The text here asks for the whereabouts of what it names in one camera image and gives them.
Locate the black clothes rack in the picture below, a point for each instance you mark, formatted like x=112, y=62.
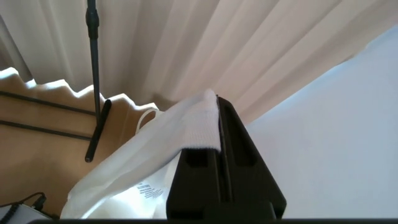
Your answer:
x=93, y=46

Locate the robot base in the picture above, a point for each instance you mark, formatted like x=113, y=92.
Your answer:
x=18, y=213

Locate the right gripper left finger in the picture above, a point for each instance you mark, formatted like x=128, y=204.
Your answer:
x=196, y=183

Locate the white printed t-shirt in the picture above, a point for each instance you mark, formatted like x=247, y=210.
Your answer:
x=149, y=155

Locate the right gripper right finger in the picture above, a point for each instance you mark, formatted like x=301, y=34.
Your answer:
x=248, y=174

